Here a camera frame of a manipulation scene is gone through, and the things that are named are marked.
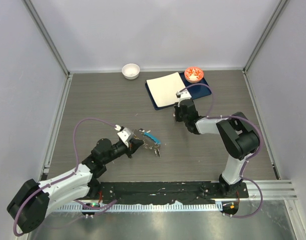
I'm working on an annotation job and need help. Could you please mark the slotted cable duct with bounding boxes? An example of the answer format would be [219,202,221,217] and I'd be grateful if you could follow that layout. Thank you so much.
[52,201,222,214]

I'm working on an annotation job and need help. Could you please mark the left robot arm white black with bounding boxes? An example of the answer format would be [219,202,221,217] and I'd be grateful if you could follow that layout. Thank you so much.
[7,138,144,237]

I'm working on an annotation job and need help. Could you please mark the dark blue tray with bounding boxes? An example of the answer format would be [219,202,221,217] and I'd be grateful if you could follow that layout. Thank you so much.
[145,72,211,110]

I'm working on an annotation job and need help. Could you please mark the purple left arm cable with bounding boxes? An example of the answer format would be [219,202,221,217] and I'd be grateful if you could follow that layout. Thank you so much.
[12,117,121,237]

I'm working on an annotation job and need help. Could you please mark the white bowl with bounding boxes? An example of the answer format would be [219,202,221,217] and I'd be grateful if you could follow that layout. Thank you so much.
[122,63,140,80]

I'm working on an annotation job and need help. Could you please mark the white square plate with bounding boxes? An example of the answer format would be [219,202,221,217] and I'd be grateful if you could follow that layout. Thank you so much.
[146,72,185,109]

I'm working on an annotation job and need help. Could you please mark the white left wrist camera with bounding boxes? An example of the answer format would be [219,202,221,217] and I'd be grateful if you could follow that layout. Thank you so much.
[114,124,134,148]

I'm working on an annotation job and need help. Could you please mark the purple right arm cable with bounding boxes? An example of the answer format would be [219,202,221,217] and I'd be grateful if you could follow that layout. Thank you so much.
[179,83,264,218]

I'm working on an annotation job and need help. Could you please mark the orange patterned bowl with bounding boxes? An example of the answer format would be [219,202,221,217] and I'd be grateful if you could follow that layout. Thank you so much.
[184,66,204,84]

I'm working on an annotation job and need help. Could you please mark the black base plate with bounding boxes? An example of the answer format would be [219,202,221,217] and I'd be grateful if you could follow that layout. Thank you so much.
[70,180,250,205]

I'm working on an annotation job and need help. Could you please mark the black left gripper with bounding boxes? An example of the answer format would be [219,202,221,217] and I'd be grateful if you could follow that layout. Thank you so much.
[103,137,143,165]

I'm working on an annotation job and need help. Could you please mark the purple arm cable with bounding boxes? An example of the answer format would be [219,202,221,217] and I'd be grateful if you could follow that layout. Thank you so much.
[12,117,121,237]
[179,83,264,218]

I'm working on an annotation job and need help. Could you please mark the metal key organizer blue handle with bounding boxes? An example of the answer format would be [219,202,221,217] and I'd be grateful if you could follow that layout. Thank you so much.
[133,129,161,157]

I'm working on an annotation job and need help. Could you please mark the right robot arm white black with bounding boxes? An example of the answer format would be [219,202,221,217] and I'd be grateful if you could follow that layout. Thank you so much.
[174,99,261,198]

